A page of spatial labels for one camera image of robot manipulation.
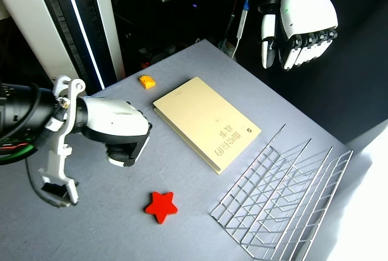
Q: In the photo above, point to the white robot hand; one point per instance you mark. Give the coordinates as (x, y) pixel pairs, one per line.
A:
(121, 121)
(306, 9)

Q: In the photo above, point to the beige book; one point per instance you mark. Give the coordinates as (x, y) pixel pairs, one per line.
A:
(206, 121)

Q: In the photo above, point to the orange toy brick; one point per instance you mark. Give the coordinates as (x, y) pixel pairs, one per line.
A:
(147, 83)

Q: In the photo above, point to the grey adapter with blue plug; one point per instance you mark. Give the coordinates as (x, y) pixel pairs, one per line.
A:
(241, 25)

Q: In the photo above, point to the red star block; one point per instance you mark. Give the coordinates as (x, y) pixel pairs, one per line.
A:
(160, 208)

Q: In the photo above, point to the grey table cloth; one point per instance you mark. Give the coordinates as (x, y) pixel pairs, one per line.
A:
(121, 227)

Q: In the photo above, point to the white column with black strip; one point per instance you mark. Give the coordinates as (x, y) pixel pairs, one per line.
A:
(36, 31)

